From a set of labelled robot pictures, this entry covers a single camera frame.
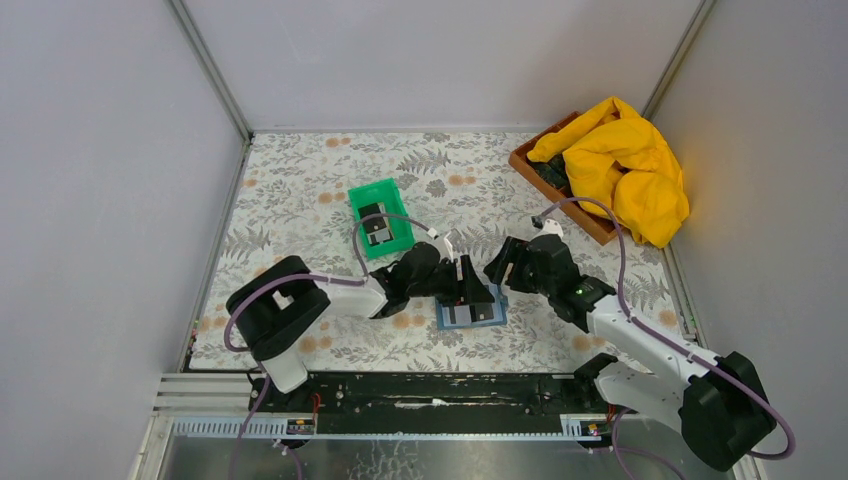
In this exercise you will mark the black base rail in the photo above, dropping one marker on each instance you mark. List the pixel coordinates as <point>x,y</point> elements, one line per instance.
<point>379,403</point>

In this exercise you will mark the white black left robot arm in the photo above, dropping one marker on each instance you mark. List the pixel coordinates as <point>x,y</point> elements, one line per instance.
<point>273,311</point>

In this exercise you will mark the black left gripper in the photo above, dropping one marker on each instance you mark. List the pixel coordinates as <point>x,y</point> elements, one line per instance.
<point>460,283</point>

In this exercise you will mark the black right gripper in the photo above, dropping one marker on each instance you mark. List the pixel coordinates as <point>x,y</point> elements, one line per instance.
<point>520,263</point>

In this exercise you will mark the grey credit card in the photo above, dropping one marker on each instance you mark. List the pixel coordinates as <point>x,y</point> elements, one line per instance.
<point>379,237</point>

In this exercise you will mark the green plastic bin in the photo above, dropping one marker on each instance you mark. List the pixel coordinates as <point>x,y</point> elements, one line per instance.
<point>386,192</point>

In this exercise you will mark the black credit card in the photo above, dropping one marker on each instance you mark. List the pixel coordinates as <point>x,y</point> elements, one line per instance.
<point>373,223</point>

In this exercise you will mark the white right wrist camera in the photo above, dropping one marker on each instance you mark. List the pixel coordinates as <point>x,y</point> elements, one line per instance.
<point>546,226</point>

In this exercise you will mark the brown wooden tray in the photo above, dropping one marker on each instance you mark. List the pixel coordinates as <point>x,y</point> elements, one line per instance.
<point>552,183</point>

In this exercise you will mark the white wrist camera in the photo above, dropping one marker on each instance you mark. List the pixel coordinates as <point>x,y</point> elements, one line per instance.
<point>444,242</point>
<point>546,226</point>

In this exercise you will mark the yellow cloth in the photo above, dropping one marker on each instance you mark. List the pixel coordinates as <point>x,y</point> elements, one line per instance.
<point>621,167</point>

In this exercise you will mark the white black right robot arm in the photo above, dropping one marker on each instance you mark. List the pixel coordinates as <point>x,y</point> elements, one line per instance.
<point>716,403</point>

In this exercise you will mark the floral table mat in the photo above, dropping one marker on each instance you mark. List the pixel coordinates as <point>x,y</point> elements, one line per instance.
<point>293,200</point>

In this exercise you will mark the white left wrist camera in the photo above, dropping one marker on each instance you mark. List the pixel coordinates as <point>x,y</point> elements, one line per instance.
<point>444,242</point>

